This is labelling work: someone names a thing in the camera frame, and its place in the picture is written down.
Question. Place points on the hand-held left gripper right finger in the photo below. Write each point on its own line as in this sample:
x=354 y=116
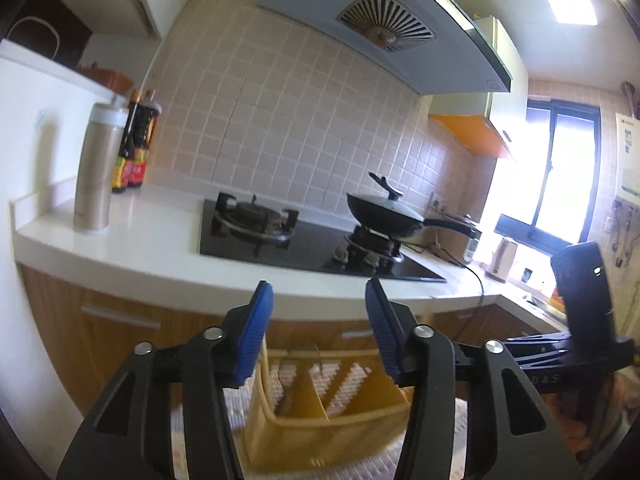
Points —
x=380 y=330

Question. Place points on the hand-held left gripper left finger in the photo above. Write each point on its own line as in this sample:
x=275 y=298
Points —
x=255 y=330

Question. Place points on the yellow plastic utensil basket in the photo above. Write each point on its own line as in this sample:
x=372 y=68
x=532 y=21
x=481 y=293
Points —
x=320 y=440

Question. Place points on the cream electric kettle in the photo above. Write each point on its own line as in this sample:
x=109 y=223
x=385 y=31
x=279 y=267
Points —
x=501 y=260

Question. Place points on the black gas stove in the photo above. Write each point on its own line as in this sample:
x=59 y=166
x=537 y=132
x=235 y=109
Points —
x=310 y=247

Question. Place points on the black wok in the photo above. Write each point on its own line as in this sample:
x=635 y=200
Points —
x=390 y=227

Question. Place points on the white rice cooker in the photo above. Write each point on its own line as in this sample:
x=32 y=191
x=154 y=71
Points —
x=471 y=252

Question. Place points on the striped woven mat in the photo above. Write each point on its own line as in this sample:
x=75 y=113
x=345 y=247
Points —
x=360 y=467

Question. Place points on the dark framed window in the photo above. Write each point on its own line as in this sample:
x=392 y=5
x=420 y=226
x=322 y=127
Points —
x=542 y=160

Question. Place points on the white water heater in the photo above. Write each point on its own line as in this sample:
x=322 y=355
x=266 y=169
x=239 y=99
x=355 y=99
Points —
x=630 y=155

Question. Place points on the wooden base cabinet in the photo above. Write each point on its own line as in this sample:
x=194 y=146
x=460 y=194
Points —
x=60 y=320

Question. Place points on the dark soy sauce bottle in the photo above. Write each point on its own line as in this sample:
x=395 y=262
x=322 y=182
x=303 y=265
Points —
x=146 y=150
x=121 y=160

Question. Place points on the steel thermos bottle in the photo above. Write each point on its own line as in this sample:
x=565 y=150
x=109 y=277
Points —
x=95 y=175

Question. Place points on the white range hood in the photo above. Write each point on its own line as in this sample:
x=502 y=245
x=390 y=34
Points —
x=400 y=60

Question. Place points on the red-brown container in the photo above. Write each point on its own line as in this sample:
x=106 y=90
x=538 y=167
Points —
x=107 y=77

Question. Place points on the white partition panel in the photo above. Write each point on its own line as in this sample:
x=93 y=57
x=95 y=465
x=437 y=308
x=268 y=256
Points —
x=45 y=125

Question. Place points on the small picture frame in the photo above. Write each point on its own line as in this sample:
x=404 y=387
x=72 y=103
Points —
x=527 y=274

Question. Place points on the white wall outlet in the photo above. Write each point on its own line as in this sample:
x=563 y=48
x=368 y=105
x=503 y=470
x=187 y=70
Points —
x=438 y=203

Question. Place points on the cream wall cabinet orange underside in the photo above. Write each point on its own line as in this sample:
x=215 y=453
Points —
x=505 y=75

